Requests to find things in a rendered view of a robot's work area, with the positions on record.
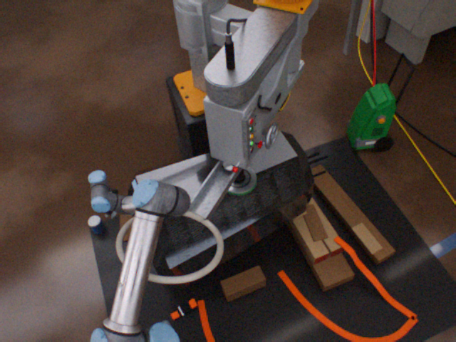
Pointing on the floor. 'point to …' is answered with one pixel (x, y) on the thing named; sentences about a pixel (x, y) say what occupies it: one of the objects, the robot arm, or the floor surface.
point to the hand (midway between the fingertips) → (113, 213)
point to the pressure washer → (375, 115)
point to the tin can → (96, 224)
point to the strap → (323, 315)
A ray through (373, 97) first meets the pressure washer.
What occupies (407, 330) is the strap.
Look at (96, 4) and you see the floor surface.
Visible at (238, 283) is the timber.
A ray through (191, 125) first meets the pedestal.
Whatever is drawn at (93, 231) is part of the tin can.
